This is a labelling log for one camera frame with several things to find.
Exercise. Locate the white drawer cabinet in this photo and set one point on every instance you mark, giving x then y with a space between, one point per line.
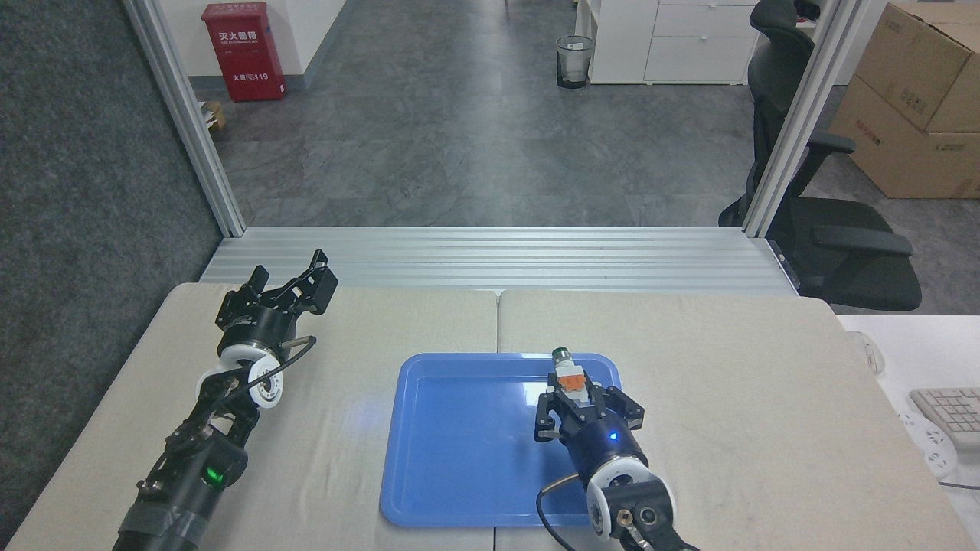
666 42

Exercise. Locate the silver aluminium post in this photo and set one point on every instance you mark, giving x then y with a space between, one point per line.
804 115
191 122

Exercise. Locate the black office chair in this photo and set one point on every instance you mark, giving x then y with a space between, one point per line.
842 229

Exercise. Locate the red fire extinguisher box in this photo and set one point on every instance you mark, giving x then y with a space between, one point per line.
245 53

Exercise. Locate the brown cardboard box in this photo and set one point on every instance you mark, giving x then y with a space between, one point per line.
888 153
919 61

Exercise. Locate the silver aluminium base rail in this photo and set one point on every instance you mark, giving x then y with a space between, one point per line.
498 260

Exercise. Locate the small cardboard scrap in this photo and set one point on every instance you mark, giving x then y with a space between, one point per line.
213 115

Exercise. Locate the dark mesh trash bin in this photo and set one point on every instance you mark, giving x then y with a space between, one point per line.
574 61

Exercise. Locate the white power strip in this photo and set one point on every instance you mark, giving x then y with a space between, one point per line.
930 448

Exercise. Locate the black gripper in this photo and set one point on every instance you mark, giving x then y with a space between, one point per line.
256 327
605 444

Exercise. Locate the white keyboard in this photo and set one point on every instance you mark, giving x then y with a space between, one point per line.
953 413

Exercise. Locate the blue plastic tray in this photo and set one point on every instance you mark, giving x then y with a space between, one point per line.
467 451

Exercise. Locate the white computer mouse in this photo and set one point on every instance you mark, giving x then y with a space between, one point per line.
869 352

